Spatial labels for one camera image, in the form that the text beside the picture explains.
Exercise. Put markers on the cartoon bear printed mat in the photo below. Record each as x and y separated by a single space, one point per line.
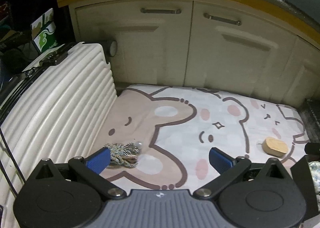
200 128

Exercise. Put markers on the oval wooden box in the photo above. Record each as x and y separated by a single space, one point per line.
276 146

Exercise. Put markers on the black cardboard box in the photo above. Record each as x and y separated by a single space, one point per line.
302 173

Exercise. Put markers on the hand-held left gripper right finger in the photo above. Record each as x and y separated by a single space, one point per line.
220 159

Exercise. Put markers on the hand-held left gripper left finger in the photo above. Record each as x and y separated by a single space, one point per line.
99 162

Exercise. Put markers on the cream cabinet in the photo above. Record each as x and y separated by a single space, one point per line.
200 48

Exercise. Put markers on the blue white crochet pouch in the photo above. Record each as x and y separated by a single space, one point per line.
315 175

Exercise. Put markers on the white ribbed suitcase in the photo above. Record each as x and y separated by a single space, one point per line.
55 108

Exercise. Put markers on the green white carton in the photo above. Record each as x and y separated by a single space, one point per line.
45 35

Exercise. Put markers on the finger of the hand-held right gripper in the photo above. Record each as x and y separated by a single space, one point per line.
313 148

